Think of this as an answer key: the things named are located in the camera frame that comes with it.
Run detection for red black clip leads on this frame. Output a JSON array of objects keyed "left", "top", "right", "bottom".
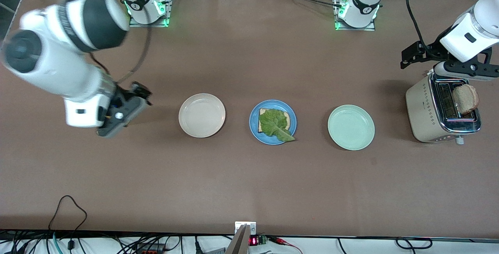
[{"left": 269, "top": 236, "right": 304, "bottom": 254}]

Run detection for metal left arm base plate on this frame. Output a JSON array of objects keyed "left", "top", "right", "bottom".
[{"left": 333, "top": 0, "right": 377, "bottom": 32}]

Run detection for black cable tangle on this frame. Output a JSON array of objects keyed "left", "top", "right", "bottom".
[{"left": 0, "top": 229, "right": 184, "bottom": 254}]

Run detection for thin black looped cable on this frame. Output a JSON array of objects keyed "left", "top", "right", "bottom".
[{"left": 48, "top": 195, "right": 88, "bottom": 250}]

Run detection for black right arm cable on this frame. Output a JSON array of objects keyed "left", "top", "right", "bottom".
[{"left": 88, "top": 0, "right": 153, "bottom": 85}]

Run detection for blue round plate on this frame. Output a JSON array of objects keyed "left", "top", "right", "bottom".
[{"left": 249, "top": 99, "right": 297, "bottom": 146}]

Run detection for grey slanted metal bar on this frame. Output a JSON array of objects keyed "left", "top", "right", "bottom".
[{"left": 225, "top": 225, "right": 250, "bottom": 254}]

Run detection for black floor cable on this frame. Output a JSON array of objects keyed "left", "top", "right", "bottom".
[{"left": 337, "top": 237, "right": 433, "bottom": 251}]

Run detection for white round plate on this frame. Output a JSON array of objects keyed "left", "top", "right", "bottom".
[{"left": 179, "top": 93, "right": 226, "bottom": 138}]

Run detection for small metal table bracket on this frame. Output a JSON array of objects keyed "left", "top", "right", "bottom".
[{"left": 235, "top": 221, "right": 257, "bottom": 236}]

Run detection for green lettuce leaf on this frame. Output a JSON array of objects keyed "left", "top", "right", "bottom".
[{"left": 259, "top": 109, "right": 296, "bottom": 143}]

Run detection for pale green round plate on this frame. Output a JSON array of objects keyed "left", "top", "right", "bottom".
[{"left": 327, "top": 105, "right": 375, "bottom": 151}]

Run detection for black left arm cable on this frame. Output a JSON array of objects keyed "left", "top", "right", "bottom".
[{"left": 405, "top": 0, "right": 439, "bottom": 58}]

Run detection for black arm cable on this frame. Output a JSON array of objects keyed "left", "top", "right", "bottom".
[
  {"left": 88, "top": 0, "right": 153, "bottom": 85},
  {"left": 405, "top": 0, "right": 439, "bottom": 58}
]

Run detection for beige chrome toaster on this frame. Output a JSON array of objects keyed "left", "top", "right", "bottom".
[{"left": 405, "top": 70, "right": 482, "bottom": 145}]

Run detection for brown bread slice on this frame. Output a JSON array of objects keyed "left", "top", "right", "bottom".
[
  {"left": 452, "top": 84, "right": 480, "bottom": 115},
  {"left": 258, "top": 108, "right": 291, "bottom": 133}
]

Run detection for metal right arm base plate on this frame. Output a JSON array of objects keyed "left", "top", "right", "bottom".
[{"left": 129, "top": 0, "right": 174, "bottom": 28}]

